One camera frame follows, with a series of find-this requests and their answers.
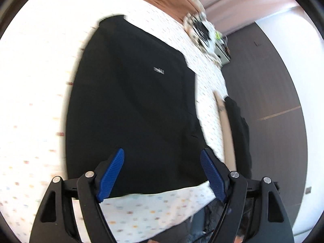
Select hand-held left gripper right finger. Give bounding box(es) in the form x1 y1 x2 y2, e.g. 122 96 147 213
200 148 295 243

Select tangle of black cables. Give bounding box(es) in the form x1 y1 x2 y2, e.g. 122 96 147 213
187 14 215 48

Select beige long bar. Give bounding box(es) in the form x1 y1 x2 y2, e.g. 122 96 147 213
214 92 237 171

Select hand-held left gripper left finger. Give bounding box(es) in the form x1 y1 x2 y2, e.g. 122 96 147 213
29 148 125 243

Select person's dark pants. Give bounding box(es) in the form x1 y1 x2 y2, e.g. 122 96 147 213
187 197 228 243

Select pink curtain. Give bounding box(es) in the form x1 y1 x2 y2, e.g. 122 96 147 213
200 0 279 37

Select white floral bed sheet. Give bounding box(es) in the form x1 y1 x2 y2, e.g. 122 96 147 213
0 0 229 241

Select black jacket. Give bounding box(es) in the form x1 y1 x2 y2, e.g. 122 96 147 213
65 15 226 198

